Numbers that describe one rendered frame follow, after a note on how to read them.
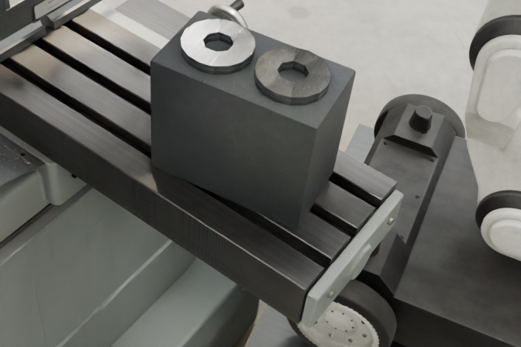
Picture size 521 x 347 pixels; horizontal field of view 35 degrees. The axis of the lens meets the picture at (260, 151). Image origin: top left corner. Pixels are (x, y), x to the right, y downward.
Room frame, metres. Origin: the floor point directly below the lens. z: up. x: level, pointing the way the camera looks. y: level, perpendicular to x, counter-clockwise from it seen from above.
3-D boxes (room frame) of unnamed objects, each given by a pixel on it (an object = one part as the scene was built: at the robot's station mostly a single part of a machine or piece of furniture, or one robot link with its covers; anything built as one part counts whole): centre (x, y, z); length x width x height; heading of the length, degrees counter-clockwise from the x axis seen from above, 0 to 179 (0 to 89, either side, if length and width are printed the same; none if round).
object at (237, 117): (0.75, 0.02, 1.04); 0.22 x 0.12 x 0.20; 69
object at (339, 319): (0.82, -0.18, 0.50); 0.20 x 0.05 x 0.20; 72
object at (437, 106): (1.32, -0.35, 0.50); 0.20 x 0.05 x 0.20; 72
